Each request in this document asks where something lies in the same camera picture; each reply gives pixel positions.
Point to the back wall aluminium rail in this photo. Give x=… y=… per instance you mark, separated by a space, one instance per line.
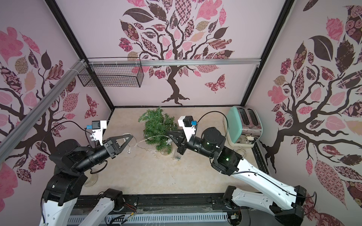
x=185 y=62

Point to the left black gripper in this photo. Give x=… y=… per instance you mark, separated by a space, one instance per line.
x=117 y=149

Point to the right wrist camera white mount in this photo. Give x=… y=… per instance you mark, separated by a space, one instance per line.
x=188 y=125

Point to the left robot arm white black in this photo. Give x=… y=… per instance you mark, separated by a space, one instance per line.
x=72 y=161

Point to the black wire basket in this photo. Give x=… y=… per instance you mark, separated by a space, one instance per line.
x=113 y=72

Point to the white slotted cable duct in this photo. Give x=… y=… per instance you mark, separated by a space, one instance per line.
x=156 y=219

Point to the left wall aluminium rail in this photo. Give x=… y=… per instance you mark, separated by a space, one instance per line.
x=13 y=139

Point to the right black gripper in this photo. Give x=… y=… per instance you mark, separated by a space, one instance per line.
x=182 y=141

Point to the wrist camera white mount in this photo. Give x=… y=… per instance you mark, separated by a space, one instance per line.
x=97 y=128
x=188 y=125

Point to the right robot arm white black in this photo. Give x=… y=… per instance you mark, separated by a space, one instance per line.
x=278 y=199

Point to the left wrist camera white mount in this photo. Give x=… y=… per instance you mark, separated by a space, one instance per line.
x=97 y=128

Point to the beige round lid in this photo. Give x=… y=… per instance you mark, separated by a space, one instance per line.
x=91 y=179

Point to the black base frame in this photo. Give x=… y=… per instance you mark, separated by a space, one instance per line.
x=192 y=203

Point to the wall aluminium rail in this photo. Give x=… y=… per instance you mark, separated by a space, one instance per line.
x=13 y=139
x=185 y=62

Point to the mint green toaster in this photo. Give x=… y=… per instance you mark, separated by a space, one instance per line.
x=243 y=126

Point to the clear plastic battery box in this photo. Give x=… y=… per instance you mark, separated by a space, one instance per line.
x=176 y=155

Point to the small green christmas tree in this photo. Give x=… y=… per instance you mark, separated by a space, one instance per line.
x=157 y=123

